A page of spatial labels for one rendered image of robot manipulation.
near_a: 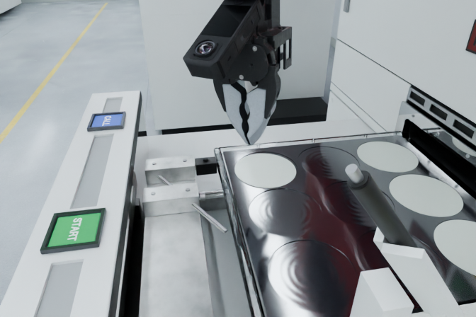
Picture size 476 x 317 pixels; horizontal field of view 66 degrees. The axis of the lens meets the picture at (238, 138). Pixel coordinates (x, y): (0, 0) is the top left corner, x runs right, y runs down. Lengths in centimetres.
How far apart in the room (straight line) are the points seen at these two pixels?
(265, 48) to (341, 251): 26
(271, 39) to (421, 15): 40
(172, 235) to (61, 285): 18
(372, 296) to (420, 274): 4
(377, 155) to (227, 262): 32
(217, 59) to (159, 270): 26
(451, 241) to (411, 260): 33
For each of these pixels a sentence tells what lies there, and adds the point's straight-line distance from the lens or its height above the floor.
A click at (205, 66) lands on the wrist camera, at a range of 38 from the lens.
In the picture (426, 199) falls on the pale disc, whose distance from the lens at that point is 61.
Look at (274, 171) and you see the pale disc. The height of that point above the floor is 90.
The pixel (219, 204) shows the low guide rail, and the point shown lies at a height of 83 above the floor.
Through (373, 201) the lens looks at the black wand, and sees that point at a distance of 19.
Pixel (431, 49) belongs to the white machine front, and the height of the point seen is 105.
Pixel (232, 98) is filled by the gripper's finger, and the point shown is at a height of 105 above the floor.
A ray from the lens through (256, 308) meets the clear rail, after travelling 42.
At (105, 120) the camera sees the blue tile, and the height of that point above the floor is 96.
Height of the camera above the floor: 124
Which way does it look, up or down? 30 degrees down
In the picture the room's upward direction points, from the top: straight up
